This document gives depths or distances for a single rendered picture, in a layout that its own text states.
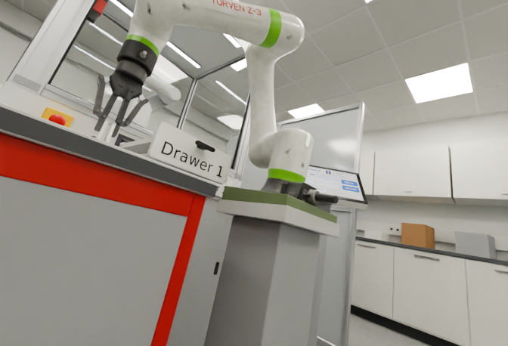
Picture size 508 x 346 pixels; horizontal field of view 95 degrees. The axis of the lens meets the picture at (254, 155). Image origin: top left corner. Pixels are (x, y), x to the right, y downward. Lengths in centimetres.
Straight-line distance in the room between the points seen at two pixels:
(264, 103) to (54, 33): 73
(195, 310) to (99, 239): 98
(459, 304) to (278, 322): 269
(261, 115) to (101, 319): 73
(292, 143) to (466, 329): 279
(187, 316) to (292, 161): 90
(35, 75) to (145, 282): 76
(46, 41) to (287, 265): 100
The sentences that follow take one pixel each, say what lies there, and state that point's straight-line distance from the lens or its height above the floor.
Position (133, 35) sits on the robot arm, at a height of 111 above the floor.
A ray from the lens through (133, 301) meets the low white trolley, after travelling 45.
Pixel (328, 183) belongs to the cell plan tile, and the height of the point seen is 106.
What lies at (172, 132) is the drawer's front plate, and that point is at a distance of 73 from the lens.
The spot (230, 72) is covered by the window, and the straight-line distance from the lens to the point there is 147.
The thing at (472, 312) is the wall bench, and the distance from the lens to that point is 325.
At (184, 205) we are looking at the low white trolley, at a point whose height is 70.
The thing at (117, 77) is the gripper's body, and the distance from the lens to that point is 74.
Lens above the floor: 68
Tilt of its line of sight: 18 degrees up
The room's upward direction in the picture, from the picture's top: 12 degrees clockwise
